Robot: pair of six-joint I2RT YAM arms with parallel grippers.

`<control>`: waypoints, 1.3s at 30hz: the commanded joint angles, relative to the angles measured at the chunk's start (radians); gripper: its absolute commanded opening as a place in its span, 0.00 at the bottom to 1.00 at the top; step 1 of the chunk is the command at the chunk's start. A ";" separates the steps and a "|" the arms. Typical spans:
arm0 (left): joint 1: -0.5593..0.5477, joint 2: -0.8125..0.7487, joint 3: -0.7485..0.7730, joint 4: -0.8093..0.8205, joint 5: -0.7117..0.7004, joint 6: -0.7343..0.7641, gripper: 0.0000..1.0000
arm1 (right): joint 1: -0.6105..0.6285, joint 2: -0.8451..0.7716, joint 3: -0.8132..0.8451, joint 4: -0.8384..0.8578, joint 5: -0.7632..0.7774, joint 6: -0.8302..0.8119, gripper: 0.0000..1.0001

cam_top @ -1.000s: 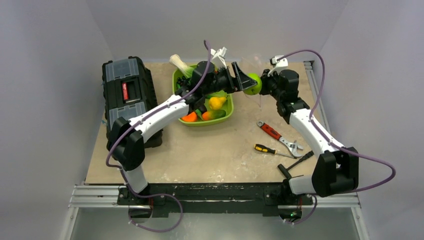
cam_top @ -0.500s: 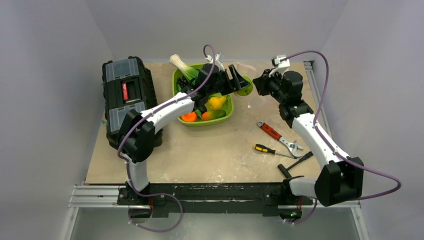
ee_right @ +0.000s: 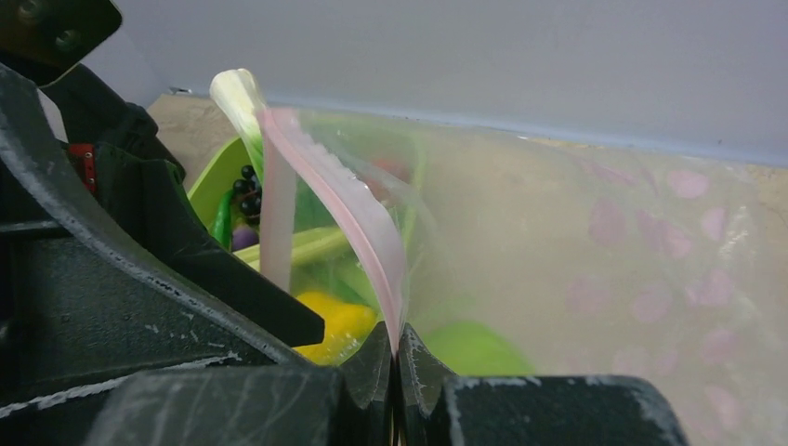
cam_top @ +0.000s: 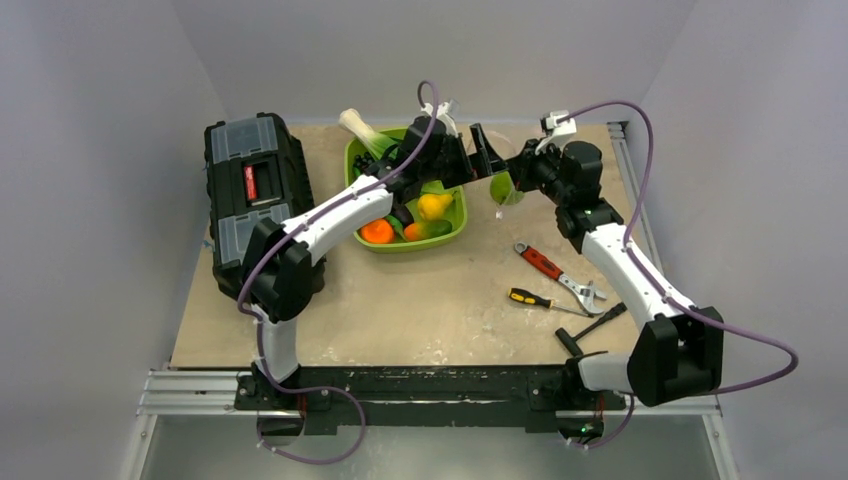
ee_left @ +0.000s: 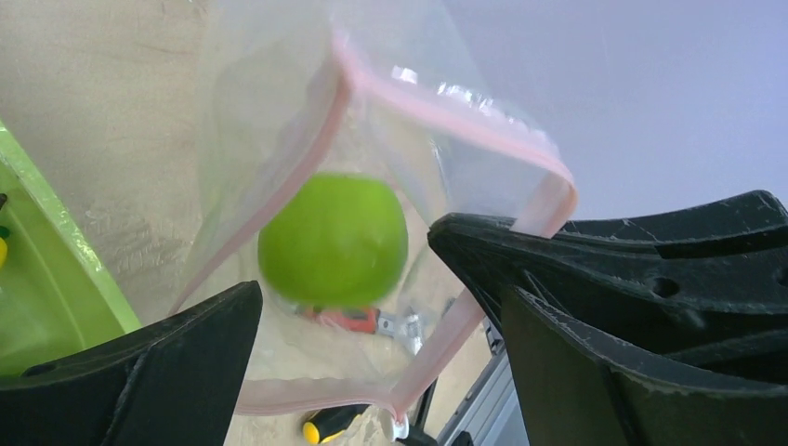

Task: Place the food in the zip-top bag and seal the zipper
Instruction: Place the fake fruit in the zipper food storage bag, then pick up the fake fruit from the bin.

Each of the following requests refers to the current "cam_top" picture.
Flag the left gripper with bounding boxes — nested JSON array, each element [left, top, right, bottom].
[[420, 125, 507, 190]]

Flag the green toy lime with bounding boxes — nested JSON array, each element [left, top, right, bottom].
[[489, 171, 525, 206]]

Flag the clear zip top bag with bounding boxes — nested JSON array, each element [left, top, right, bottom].
[[486, 130, 525, 219]]

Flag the yellow toy pear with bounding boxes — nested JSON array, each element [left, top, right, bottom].
[[416, 193, 454, 221]]

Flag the orange toy tangerine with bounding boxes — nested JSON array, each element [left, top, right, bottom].
[[359, 218, 396, 245]]

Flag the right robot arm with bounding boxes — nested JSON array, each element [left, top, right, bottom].
[[507, 141, 724, 407]]

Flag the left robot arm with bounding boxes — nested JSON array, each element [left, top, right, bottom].
[[237, 105, 508, 409]]

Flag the green plastic tray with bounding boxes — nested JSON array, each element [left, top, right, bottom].
[[344, 127, 468, 254]]

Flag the toy mango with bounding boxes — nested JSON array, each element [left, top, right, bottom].
[[403, 219, 453, 242]]

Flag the toy eggplant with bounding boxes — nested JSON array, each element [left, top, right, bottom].
[[390, 205, 415, 228]]

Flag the black toy grapes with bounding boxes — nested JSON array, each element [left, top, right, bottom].
[[351, 152, 376, 177]]

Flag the yellow black screwdriver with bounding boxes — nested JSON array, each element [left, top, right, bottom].
[[508, 288, 592, 318]]

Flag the red adjustable wrench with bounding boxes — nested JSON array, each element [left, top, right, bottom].
[[514, 242, 607, 315]]

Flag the toy leek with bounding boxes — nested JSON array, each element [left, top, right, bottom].
[[338, 108, 399, 160]]

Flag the black hammer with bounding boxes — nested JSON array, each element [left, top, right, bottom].
[[554, 302, 628, 357]]

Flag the black toolbox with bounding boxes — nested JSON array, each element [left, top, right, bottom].
[[204, 112, 315, 299]]

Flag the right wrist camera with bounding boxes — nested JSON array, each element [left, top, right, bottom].
[[535, 110, 577, 154]]

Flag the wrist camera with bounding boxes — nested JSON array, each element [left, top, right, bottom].
[[434, 99, 459, 137], [535, 110, 577, 154]]

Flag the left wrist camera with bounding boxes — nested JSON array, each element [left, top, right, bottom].
[[434, 99, 459, 137]]

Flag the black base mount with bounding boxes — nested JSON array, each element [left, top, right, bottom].
[[234, 364, 627, 440]]

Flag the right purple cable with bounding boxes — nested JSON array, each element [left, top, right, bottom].
[[543, 100, 800, 452]]

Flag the aluminium frame rail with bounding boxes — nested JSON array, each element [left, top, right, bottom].
[[141, 114, 726, 456]]

